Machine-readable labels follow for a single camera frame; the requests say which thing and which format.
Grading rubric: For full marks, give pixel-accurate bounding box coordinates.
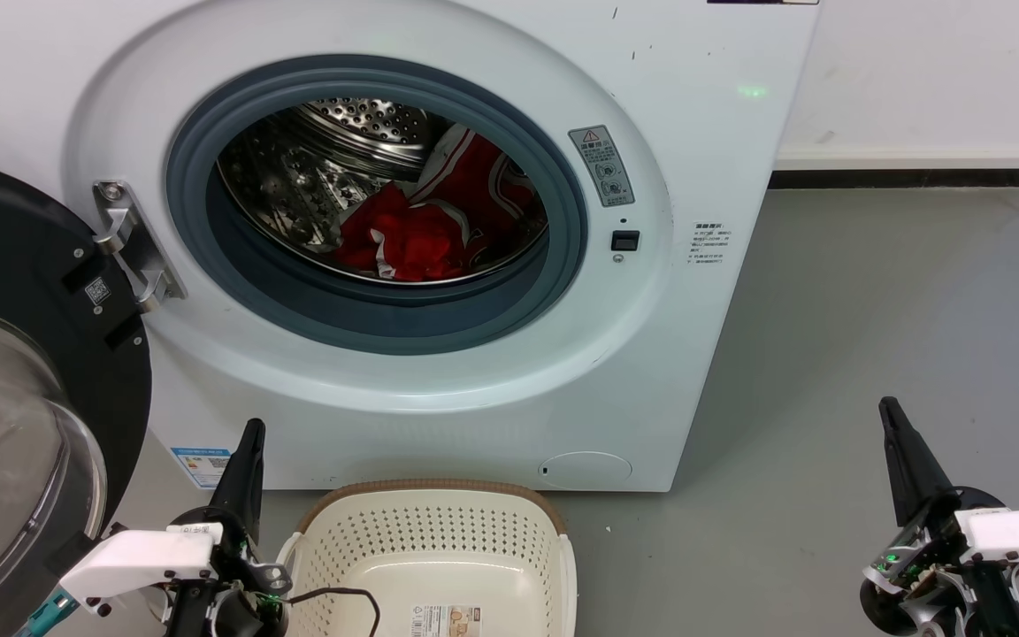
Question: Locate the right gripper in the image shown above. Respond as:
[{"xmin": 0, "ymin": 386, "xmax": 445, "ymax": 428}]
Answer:
[{"xmin": 859, "ymin": 396, "xmax": 1019, "ymax": 637}]

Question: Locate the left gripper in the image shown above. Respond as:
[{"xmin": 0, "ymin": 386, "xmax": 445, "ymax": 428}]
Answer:
[{"xmin": 163, "ymin": 418, "xmax": 292, "ymax": 637}]

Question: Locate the red and white garment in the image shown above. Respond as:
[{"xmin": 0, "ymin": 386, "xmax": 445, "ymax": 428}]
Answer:
[{"xmin": 330, "ymin": 124, "xmax": 539, "ymax": 284}]

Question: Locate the cream perforated laundry basket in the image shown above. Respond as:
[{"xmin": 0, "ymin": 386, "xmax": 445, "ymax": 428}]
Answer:
[{"xmin": 275, "ymin": 480, "xmax": 578, "ymax": 637}]

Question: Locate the stainless steel washing machine drum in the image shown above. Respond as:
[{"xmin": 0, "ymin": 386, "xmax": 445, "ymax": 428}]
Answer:
[{"xmin": 216, "ymin": 97, "xmax": 550, "ymax": 286}]

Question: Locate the black washer door with glass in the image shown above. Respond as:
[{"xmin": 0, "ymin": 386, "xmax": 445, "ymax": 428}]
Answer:
[{"xmin": 0, "ymin": 155, "xmax": 153, "ymax": 637}]

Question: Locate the blue energy label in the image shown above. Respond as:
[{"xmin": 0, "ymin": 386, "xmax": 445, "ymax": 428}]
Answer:
[{"xmin": 170, "ymin": 447, "xmax": 233, "ymax": 490}]

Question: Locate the white front-load washing machine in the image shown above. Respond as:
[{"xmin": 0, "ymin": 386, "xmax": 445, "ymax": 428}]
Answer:
[{"xmin": 0, "ymin": 0, "xmax": 822, "ymax": 493}]

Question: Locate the grey rubber door gasket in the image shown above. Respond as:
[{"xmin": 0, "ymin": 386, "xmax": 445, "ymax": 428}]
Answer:
[{"xmin": 165, "ymin": 55, "xmax": 588, "ymax": 357}]

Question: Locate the silver door hinge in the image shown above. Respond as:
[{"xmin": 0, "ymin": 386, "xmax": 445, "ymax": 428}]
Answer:
[{"xmin": 92, "ymin": 180, "xmax": 188, "ymax": 312}]

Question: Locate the white and black baseboard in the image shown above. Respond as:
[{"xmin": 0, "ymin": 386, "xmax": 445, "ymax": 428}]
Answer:
[{"xmin": 769, "ymin": 146, "xmax": 1019, "ymax": 189}]

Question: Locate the small printed text label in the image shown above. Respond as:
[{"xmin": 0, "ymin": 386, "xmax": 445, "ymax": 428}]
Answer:
[{"xmin": 689, "ymin": 221, "xmax": 733, "ymax": 269}]

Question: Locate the round filter cover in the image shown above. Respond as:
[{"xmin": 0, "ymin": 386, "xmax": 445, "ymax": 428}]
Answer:
[{"xmin": 538, "ymin": 451, "xmax": 634, "ymax": 490}]

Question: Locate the grey warning sticker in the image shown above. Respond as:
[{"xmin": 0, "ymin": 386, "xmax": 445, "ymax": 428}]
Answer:
[{"xmin": 568, "ymin": 125, "xmax": 636, "ymax": 209}]

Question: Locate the thin black cable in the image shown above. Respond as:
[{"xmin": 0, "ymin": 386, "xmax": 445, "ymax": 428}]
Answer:
[{"xmin": 284, "ymin": 587, "xmax": 383, "ymax": 637}]

